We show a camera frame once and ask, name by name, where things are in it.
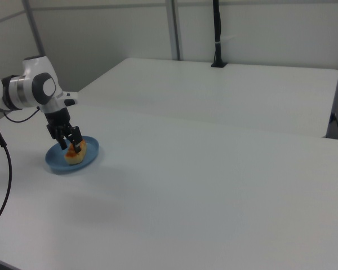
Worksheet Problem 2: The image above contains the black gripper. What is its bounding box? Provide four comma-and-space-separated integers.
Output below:
43, 107, 84, 154

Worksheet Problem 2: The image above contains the bread roll with orange topping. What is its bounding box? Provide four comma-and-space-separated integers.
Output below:
64, 139, 88, 166

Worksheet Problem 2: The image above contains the blue round plate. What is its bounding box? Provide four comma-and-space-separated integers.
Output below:
45, 135, 100, 176

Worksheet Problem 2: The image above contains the white table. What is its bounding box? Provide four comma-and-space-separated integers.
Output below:
76, 57, 338, 139

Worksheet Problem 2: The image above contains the black pole with clamp base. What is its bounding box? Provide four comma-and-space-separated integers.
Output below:
210, 0, 228, 69

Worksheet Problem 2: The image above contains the thin black cable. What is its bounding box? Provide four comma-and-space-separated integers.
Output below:
2, 105, 42, 123

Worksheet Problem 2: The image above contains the thick black cable with connector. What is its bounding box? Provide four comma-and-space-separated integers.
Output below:
0, 117, 14, 232

